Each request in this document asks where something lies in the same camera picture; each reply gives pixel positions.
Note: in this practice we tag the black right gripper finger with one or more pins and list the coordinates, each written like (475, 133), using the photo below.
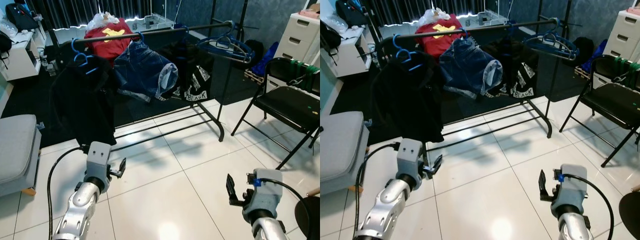
(544, 184)
(232, 187)

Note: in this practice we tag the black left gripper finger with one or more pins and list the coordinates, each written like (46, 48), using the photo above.
(438, 164)
(122, 166)

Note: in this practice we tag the dark navy garment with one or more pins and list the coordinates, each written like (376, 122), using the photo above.
(405, 105)
(85, 105)

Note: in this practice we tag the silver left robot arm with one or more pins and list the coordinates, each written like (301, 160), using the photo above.
(387, 205)
(80, 210)

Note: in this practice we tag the blue plastic hanger bunch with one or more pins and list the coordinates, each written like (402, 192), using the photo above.
(227, 45)
(552, 44)

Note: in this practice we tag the black round stool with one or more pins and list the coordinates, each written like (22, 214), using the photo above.
(307, 220)
(631, 212)

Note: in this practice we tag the grey cushioned seat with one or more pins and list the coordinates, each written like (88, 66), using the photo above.
(342, 150)
(17, 150)

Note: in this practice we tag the blue denim shorts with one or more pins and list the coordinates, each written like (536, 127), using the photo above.
(467, 67)
(142, 70)

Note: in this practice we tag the black folding chair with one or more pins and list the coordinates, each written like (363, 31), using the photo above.
(287, 105)
(612, 102)

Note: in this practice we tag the black white-printed garment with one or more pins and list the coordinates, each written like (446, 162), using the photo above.
(192, 70)
(515, 65)

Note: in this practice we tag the red yellow-printed T-shirt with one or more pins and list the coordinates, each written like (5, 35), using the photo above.
(432, 42)
(102, 45)

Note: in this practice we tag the blue bag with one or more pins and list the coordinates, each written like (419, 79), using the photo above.
(265, 62)
(598, 57)

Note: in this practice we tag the white side cabinet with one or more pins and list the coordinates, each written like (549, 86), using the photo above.
(350, 55)
(20, 57)

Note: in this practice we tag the green hangers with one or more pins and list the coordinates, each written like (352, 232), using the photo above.
(305, 67)
(630, 65)

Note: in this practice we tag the black metal clothes rack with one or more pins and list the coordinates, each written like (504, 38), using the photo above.
(165, 31)
(490, 29)

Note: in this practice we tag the white low bench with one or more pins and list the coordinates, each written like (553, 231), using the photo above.
(150, 22)
(477, 19)

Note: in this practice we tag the clear plastic bag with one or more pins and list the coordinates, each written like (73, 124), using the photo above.
(102, 21)
(432, 17)

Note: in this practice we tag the dark pleated curtain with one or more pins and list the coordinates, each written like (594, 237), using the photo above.
(65, 12)
(395, 10)

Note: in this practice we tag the black hanging bag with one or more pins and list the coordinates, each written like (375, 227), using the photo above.
(330, 40)
(5, 45)

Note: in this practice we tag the white drawer cabinet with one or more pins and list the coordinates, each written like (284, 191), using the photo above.
(300, 35)
(625, 35)

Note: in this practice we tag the black backpack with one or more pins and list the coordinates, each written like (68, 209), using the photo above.
(352, 12)
(21, 17)

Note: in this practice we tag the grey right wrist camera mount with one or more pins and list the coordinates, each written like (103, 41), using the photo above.
(570, 192)
(265, 197)

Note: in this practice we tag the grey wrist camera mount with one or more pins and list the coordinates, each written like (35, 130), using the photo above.
(410, 155)
(570, 192)
(265, 197)
(97, 157)

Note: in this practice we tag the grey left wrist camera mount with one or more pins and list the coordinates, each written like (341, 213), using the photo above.
(410, 155)
(97, 157)

